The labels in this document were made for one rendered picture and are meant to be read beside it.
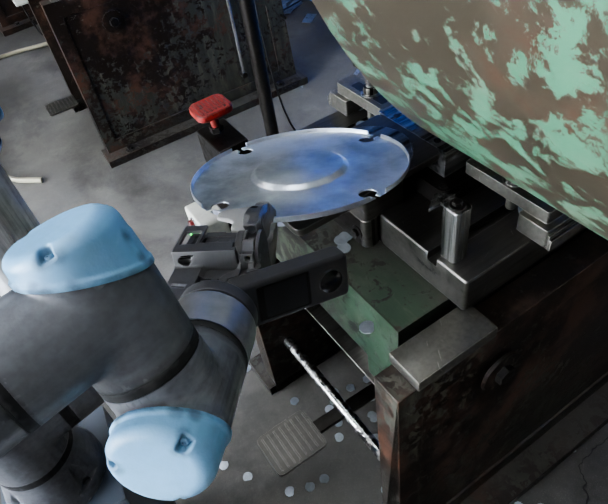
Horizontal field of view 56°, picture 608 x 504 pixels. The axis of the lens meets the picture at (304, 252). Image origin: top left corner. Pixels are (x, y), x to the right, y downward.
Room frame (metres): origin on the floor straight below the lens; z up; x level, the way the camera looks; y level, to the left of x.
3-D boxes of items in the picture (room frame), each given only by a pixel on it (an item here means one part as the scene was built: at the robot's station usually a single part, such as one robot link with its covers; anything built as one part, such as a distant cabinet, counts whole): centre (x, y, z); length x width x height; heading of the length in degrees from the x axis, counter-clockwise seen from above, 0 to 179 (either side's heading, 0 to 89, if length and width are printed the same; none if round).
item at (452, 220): (0.52, -0.20, 0.75); 0.03 x 0.03 x 0.10; 26
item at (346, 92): (0.88, -0.16, 0.76); 0.17 x 0.06 x 0.10; 26
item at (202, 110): (0.93, 0.12, 0.72); 0.07 x 0.06 x 0.08; 116
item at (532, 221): (0.58, -0.31, 0.76); 0.17 x 0.06 x 0.10; 26
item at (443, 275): (0.73, -0.23, 0.67); 0.45 x 0.30 x 0.06; 26
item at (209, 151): (0.91, 0.11, 0.62); 0.10 x 0.06 x 0.20; 26
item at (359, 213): (0.65, -0.08, 0.72); 0.25 x 0.14 x 0.14; 116
